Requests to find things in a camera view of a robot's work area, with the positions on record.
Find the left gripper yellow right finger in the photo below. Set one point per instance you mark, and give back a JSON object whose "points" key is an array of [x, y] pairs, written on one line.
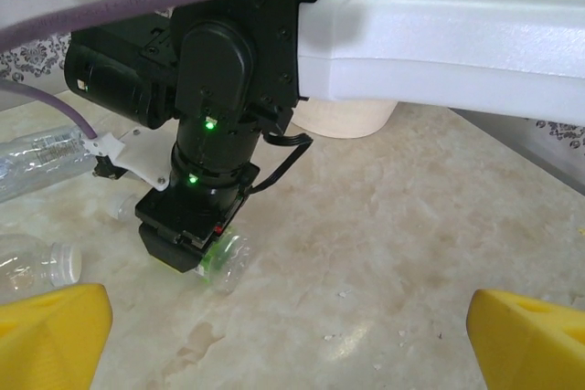
{"points": [[535, 344]]}

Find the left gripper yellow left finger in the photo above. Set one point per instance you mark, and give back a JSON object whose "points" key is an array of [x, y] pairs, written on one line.
{"points": [[50, 344]]}

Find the clear bottle white cap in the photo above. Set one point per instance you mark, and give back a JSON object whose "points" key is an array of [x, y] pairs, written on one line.
{"points": [[59, 264]]}

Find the clear bluish ribbed bottle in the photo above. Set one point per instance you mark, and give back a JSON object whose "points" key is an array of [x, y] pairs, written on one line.
{"points": [[36, 161]]}

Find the lime green label bottle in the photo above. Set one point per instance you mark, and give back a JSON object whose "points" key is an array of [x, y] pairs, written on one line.
{"points": [[230, 266]]}

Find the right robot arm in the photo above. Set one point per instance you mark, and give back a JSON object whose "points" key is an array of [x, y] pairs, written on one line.
{"points": [[434, 34]]}

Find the white plastic bin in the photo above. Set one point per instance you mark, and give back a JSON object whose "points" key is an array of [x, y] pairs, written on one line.
{"points": [[343, 120]]}

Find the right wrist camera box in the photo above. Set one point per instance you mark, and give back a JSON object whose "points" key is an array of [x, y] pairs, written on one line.
{"points": [[137, 157]]}

